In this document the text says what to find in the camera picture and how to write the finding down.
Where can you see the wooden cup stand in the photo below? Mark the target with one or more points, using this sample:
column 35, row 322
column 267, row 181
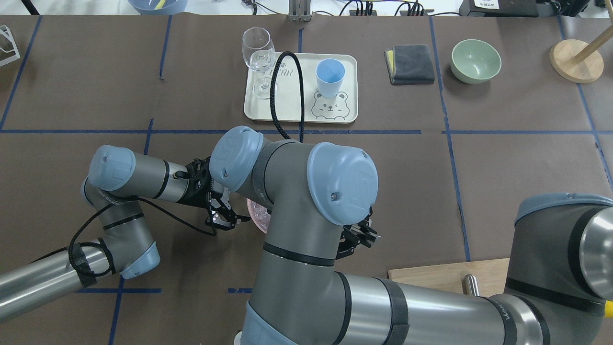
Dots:
column 578, row 61

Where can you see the clear wine glass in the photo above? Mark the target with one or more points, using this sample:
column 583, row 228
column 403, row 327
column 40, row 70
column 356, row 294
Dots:
column 260, row 56

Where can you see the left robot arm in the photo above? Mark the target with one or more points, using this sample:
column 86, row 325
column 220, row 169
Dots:
column 116, row 238

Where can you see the white wire cup rack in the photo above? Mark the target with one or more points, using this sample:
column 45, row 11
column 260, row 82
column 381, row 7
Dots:
column 8, row 47

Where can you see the pink bowl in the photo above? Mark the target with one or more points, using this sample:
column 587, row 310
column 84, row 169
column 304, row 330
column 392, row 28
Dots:
column 260, row 215

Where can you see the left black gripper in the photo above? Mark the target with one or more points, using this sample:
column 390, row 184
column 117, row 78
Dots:
column 221, row 214

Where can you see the blue bowl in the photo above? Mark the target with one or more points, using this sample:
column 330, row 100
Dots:
column 146, row 7

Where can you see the light blue cup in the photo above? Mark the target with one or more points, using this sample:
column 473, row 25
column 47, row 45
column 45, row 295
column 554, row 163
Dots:
column 330, row 73

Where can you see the aluminium frame post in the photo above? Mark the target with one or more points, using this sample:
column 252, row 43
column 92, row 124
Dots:
column 299, row 11

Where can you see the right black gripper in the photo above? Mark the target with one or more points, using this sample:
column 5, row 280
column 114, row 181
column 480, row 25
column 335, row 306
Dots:
column 358, row 237

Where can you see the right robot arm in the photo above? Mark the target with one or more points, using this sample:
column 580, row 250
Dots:
column 430, row 207

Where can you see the metal rod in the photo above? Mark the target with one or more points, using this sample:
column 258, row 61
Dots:
column 470, row 285

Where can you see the grey folded cloth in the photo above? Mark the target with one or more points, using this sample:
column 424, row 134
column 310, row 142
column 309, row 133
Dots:
column 410, row 65

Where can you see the wooden cutting board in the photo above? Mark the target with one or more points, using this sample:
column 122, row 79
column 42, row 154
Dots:
column 490, row 274

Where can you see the green bowl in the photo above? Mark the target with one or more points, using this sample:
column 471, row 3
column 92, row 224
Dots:
column 475, row 61

